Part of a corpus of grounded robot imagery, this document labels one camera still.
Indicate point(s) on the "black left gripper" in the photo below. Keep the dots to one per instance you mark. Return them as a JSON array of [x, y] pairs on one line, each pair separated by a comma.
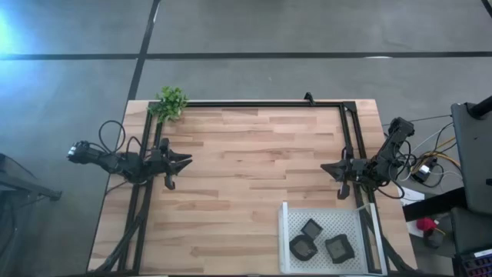
[[161, 163]]

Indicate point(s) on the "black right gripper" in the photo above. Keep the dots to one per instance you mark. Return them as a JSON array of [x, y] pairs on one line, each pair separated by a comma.
[[355, 169]]

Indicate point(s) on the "small black square plate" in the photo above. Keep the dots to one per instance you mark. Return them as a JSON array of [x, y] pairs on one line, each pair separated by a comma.
[[311, 229]]

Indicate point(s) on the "black wavy square plate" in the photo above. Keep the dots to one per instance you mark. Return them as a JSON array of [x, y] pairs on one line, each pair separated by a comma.
[[339, 249]]

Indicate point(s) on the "black rounded square plate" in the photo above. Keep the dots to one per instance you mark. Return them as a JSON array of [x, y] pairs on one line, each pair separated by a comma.
[[303, 248]]

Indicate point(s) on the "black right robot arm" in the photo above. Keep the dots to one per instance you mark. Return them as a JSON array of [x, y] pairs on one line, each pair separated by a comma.
[[388, 154]]

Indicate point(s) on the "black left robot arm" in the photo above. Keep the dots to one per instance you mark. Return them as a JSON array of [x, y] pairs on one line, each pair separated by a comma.
[[115, 161]]

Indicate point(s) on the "white perforated metal tray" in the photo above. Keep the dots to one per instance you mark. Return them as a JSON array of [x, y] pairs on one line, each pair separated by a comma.
[[346, 221]]

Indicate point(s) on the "green plant in white pot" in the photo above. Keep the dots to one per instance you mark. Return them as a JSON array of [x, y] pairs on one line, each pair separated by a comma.
[[167, 105]]

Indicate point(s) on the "black cart beam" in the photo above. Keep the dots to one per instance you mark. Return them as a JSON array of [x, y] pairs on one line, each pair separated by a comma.
[[434, 204]]

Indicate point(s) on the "red cloth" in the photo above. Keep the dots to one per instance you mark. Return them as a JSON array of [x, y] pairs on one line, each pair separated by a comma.
[[426, 224]]

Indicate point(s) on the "grey bag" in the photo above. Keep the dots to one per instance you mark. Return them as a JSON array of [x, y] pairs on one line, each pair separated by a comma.
[[434, 239]]

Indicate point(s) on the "black floor stand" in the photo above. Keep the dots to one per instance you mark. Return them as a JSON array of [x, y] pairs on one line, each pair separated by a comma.
[[52, 195]]

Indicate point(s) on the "dark grey seat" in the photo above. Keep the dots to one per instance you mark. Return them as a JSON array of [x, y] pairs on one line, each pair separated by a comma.
[[473, 231]]

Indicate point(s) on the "black round pole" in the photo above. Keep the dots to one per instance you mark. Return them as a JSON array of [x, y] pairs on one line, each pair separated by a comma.
[[482, 107]]

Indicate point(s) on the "black keyboard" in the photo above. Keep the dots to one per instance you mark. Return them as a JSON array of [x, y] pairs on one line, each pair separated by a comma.
[[476, 263]]

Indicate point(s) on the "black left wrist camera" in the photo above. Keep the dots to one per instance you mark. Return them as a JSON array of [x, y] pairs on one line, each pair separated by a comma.
[[164, 145]]

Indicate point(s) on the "black frame clamp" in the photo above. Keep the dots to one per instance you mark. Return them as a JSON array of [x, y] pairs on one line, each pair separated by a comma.
[[308, 98]]

